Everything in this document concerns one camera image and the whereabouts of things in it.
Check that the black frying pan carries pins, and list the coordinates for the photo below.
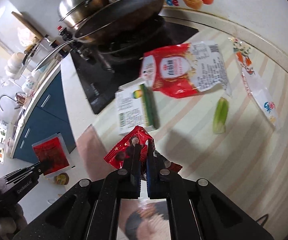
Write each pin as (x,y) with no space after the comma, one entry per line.
(121,15)

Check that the wooden rolling pin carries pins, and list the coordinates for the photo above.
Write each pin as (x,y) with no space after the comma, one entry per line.
(28,25)

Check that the clear printed plastic bag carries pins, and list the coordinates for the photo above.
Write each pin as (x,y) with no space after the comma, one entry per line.
(253,82)

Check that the white medicine box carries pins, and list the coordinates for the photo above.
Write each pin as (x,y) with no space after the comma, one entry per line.
(135,107)

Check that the red sachet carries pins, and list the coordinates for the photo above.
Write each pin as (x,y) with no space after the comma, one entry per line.
(53,155)

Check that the black gas stove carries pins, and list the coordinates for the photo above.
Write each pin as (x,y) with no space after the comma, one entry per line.
(118,59)

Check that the white gloved left hand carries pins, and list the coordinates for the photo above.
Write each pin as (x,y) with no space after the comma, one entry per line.
(9,226)

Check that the small red snack wrapper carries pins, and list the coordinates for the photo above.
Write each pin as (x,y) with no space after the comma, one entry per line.
(124,149)

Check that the red white sugar bag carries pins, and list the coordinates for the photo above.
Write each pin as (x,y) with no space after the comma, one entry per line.
(185,70)

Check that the dark soy sauce bottle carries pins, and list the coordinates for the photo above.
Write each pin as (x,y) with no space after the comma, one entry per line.
(53,43)

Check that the yellow oil bottle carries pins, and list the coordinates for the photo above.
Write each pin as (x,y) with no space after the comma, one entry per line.
(61,179)

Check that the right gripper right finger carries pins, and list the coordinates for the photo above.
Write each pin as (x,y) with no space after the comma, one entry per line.
(197,209)

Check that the green vegetable piece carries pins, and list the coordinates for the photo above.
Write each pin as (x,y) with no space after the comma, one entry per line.
(220,116)

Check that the blue kitchen cabinet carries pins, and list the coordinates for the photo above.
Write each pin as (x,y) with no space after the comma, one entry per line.
(48,117)

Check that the steel sink faucet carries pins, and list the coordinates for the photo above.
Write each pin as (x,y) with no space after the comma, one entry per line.
(5,97)

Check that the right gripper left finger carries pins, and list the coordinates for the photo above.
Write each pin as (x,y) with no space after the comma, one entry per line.
(90,209)

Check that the steel steamer pot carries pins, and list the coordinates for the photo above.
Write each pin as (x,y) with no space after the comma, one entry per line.
(73,12)

